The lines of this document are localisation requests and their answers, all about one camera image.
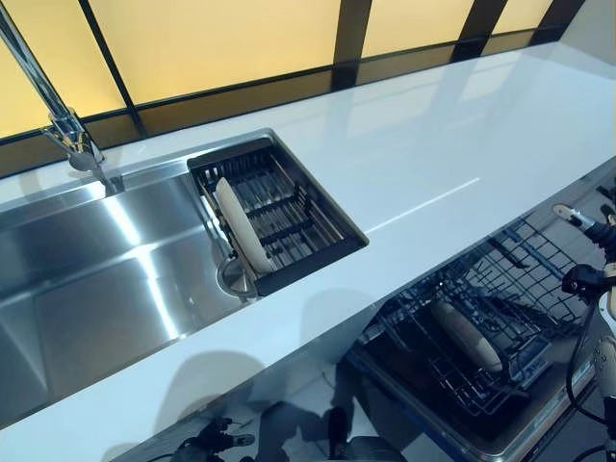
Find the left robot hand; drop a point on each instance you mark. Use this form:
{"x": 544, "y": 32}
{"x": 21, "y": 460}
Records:
{"x": 212, "y": 443}

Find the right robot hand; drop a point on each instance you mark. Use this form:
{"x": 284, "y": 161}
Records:
{"x": 601, "y": 226}

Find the cream ceramic plate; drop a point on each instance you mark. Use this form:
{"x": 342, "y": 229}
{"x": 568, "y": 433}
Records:
{"x": 243, "y": 226}
{"x": 469, "y": 337}

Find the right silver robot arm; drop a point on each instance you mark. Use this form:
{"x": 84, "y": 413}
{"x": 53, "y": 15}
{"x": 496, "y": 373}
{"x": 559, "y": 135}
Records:
{"x": 606, "y": 356}

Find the black dishwasher plate rack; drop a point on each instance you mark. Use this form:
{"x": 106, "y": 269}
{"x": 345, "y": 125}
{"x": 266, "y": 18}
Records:
{"x": 433, "y": 375}

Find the glossy white cabinet front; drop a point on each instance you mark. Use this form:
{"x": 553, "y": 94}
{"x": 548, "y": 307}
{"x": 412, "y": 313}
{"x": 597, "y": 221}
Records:
{"x": 298, "y": 399}

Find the round steel sink strainer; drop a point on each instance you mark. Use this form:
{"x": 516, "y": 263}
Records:
{"x": 233, "y": 279}

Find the stainless steel sink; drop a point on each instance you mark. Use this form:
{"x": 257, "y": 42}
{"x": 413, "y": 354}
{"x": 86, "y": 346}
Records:
{"x": 96, "y": 269}

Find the black dish drying rack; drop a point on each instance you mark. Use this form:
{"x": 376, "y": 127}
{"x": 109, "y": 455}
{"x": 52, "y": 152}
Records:
{"x": 298, "y": 226}

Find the chrome kitchen faucet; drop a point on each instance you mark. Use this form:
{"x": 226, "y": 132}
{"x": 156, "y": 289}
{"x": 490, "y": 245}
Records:
{"x": 62, "y": 130}

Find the dark brown window frame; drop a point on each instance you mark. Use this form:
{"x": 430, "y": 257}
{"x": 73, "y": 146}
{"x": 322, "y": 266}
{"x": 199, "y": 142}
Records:
{"x": 349, "y": 38}

